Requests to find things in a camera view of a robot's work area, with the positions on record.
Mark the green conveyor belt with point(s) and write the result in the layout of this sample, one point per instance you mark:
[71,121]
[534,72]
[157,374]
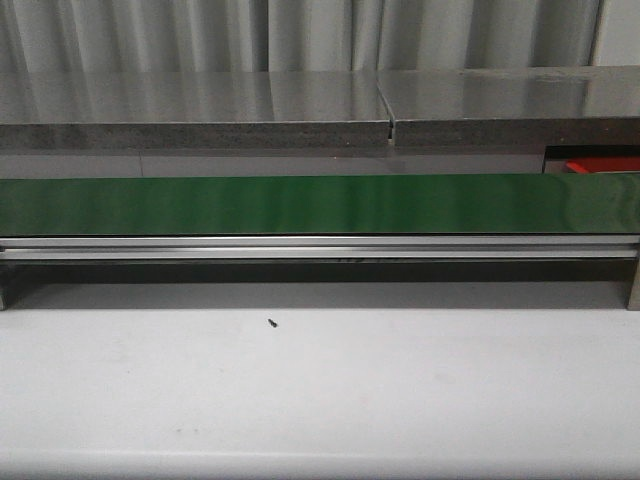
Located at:
[306,205]

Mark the red plastic bin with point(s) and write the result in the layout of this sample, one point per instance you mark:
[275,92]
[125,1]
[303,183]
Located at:
[597,165]

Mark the grey stone counter left slab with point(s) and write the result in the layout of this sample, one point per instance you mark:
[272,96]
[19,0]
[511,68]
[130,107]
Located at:
[191,111]

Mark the grey stone counter slab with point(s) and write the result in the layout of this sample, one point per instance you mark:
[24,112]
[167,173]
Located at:
[541,106]
[191,111]

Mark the grey stone counter right slab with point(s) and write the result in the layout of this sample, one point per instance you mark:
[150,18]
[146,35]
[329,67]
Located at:
[541,106]

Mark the right conveyor support leg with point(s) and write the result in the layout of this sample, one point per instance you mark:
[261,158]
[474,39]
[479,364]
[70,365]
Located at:
[629,290]

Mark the grey pleated curtain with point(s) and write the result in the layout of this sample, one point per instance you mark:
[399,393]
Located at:
[247,36]

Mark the aluminium conveyor frame rail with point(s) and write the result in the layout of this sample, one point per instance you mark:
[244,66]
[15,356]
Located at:
[281,247]

